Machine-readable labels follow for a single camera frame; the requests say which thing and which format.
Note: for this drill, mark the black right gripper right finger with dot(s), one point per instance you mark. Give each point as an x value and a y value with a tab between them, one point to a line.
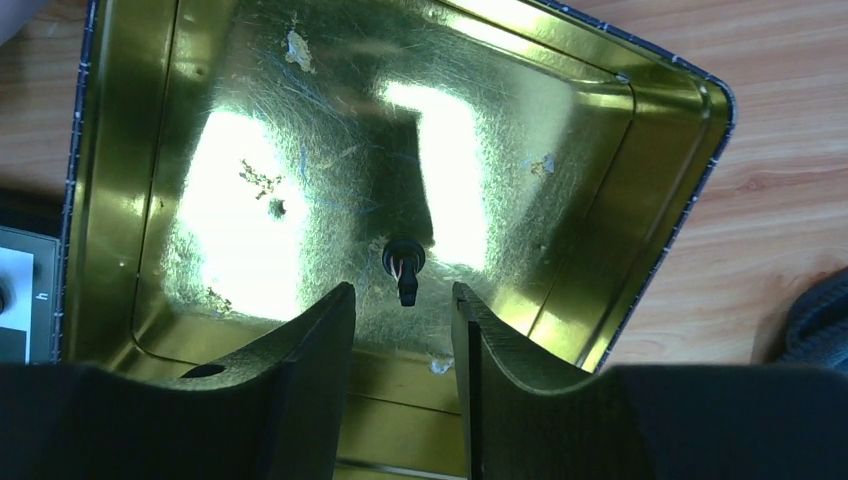
528	414

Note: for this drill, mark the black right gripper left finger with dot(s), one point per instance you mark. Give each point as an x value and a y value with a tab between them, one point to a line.
271	409

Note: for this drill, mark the yellow square tin box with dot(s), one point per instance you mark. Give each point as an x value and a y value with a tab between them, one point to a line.
233	161

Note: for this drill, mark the black white chessboard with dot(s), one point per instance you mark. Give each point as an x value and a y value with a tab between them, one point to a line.
29	290

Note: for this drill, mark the grey crumpled cloth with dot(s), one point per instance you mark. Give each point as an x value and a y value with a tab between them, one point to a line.
816	326

